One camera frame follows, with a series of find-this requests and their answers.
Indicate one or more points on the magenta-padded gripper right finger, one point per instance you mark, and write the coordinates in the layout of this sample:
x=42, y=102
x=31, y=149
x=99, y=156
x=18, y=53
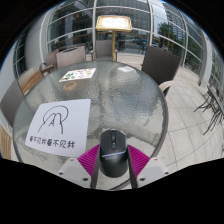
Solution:
x=151, y=170

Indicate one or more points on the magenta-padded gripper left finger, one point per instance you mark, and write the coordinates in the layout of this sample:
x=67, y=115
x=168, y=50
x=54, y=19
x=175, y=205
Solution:
x=71, y=170

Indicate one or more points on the black computer mouse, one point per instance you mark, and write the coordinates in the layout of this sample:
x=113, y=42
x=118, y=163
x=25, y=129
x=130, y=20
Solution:
x=113, y=156

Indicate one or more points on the wooden slat bench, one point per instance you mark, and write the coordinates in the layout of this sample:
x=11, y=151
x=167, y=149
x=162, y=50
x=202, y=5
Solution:
x=5, y=141
x=30, y=80

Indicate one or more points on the black metal chairs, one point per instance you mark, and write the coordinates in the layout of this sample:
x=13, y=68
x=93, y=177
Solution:
x=213, y=106

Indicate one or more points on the colourful printed menu card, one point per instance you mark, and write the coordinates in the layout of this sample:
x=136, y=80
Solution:
x=78, y=74

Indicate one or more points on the dark brown wicker chair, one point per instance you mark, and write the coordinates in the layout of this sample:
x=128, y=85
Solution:
x=161, y=65

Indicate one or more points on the gold-framed sign stand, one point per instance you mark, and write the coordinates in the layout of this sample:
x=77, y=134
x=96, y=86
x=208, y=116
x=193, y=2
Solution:
x=114, y=24

